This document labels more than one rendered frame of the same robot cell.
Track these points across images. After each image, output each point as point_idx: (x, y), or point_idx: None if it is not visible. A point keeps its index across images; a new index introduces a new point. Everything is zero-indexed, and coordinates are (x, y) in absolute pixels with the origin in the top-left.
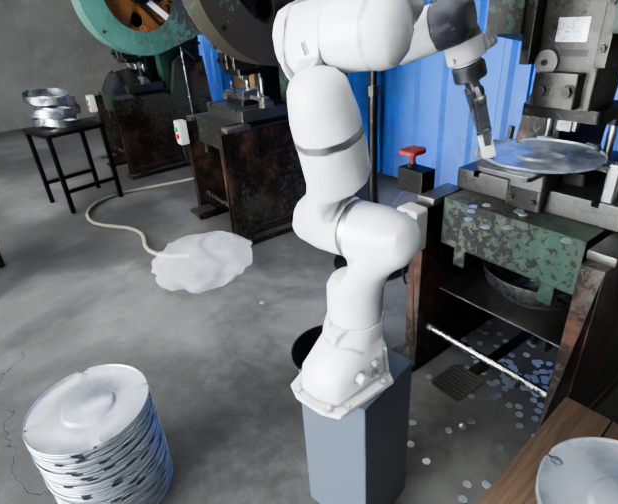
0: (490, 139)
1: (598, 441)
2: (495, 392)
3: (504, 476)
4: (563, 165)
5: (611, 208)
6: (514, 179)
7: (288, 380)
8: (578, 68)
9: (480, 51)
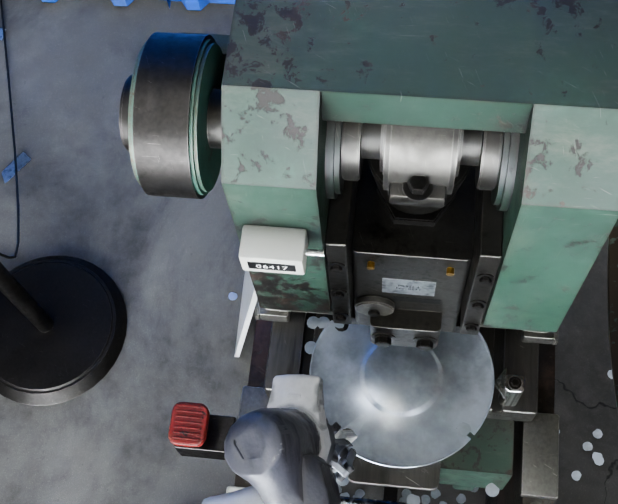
0: (348, 439)
1: None
2: (400, 490)
3: None
4: (451, 408)
5: (518, 413)
6: (415, 489)
7: None
8: (428, 309)
9: (328, 448)
